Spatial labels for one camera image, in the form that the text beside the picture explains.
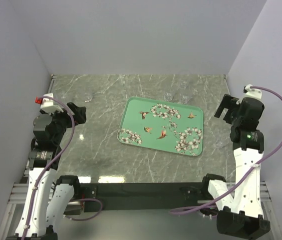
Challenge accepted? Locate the green floral hummingbird tray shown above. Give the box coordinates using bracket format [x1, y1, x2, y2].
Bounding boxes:
[117, 97, 204, 157]

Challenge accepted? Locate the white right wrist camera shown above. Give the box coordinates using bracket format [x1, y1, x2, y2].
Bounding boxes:
[242, 84, 262, 101]

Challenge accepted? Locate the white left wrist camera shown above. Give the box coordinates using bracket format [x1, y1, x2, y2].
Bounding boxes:
[35, 93, 63, 114]

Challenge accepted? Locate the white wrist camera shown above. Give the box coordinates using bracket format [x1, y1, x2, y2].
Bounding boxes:
[242, 84, 262, 101]
[35, 93, 63, 114]

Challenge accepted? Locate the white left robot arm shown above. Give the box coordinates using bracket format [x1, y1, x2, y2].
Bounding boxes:
[8, 99, 86, 240]

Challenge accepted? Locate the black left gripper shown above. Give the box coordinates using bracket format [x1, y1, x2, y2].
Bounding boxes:
[46, 102, 85, 145]

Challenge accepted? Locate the clear glass edge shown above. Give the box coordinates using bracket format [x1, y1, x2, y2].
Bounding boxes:
[214, 139, 226, 149]

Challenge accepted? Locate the black base crossbar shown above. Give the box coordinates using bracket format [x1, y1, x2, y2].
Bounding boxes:
[80, 182, 213, 211]

